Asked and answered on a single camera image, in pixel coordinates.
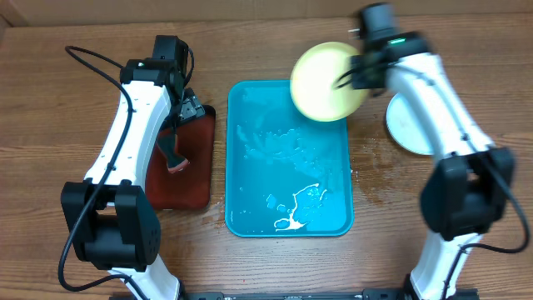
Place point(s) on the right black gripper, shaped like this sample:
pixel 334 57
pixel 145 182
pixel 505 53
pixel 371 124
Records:
pixel 362 72

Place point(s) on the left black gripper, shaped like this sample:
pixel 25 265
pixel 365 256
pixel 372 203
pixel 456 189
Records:
pixel 191 107

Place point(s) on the dark green scrub sponge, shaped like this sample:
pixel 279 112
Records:
pixel 168 146

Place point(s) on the green plate with ketchup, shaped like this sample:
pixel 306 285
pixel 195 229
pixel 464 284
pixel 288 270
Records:
pixel 317 89

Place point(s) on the light blue plate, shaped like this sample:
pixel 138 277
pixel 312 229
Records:
pixel 405 129

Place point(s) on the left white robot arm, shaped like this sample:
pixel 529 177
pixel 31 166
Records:
pixel 114 232

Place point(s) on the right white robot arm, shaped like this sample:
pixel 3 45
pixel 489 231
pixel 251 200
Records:
pixel 470 185

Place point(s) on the black tray with red water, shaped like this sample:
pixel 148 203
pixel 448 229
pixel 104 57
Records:
pixel 189 188

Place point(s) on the teal plastic serving tray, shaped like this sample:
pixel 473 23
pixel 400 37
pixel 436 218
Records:
pixel 286 175

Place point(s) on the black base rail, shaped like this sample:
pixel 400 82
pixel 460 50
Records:
pixel 367 294

